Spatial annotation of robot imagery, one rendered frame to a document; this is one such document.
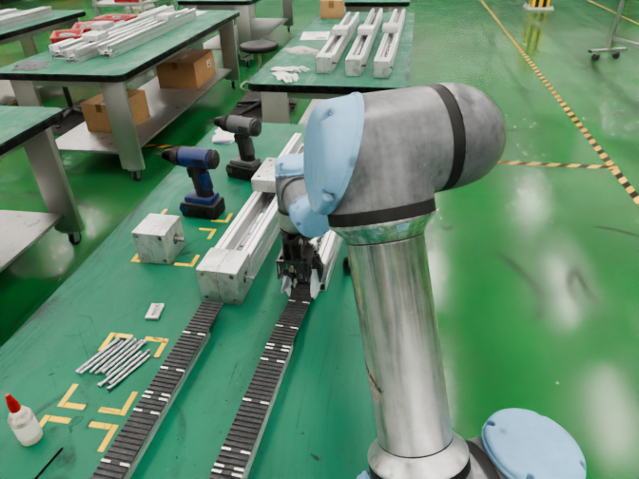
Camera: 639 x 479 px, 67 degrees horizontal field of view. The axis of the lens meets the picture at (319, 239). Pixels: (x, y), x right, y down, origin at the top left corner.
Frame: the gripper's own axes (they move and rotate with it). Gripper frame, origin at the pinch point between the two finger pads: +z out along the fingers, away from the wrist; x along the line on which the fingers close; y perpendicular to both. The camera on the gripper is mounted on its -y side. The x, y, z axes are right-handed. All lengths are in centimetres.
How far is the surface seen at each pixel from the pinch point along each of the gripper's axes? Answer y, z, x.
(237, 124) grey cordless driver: -59, -18, -36
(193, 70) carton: -341, 40, -192
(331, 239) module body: -13.6, -6.5, 4.4
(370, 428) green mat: 32.5, 2.1, 20.5
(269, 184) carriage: -35.5, -9.1, -18.6
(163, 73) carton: -338, 43, -223
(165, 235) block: -7.6, -6.8, -38.3
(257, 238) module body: -11.0, -6.5, -14.5
